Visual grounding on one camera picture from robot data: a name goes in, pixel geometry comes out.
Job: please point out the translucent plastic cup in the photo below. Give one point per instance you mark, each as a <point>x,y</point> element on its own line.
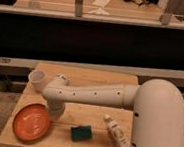
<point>38,79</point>

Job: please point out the green sponge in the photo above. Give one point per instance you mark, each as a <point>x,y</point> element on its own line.
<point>81,133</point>

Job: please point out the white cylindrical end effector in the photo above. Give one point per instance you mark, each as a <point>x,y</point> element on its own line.
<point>56,109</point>

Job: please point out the white paper sheet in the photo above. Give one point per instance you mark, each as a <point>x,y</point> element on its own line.
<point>101,3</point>

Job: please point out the white plastic bottle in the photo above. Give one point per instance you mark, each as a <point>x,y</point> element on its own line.
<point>116,132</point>

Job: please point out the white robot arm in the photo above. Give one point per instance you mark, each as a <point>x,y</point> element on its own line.
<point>158,107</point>

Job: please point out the grey metal post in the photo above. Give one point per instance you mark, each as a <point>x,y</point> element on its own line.
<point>78,8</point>

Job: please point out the orange ceramic bowl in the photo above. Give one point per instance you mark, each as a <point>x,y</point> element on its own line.
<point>31,122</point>

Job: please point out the wooden table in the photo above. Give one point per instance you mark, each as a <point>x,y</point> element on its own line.
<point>75,115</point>

